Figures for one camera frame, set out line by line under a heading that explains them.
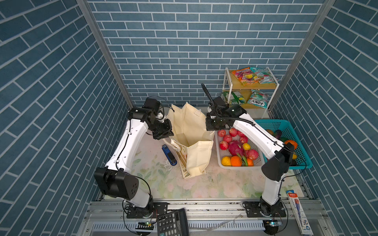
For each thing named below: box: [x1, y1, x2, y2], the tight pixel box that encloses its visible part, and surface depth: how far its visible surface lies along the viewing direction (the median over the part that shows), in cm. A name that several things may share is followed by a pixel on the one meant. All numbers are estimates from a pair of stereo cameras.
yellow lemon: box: [221, 156, 232, 167], surface depth 87 cm
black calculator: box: [156, 208, 190, 236], surface depth 69 cm
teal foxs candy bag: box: [247, 89, 269, 110], surface depth 104 cm
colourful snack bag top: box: [231, 66, 261, 87], surface depth 91 cm
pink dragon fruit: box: [228, 141, 249, 167], surface depth 89 cm
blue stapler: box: [161, 144, 178, 166], surface depth 93 cm
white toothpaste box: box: [285, 189, 314, 236], surface depth 74 cm
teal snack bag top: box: [249, 66, 279, 85], surface depth 92 cm
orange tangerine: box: [230, 155, 243, 167], surface depth 85 cm
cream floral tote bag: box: [162, 101, 216, 179], surface depth 85 cm
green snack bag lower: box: [221, 90, 247, 105], surface depth 104 cm
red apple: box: [219, 140, 229, 151], surface depth 95 cm
